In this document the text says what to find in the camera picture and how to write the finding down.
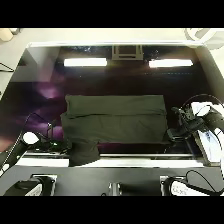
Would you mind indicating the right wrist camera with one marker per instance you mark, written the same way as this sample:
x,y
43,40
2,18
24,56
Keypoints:
x,y
184,115

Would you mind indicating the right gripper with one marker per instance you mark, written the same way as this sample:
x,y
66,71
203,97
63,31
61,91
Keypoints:
x,y
178,134

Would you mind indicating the dark green T-shirt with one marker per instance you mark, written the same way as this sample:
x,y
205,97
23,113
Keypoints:
x,y
116,123

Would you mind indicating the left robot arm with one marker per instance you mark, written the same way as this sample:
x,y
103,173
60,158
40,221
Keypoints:
x,y
29,138

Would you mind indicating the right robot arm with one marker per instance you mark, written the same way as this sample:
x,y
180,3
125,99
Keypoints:
x,y
213,120

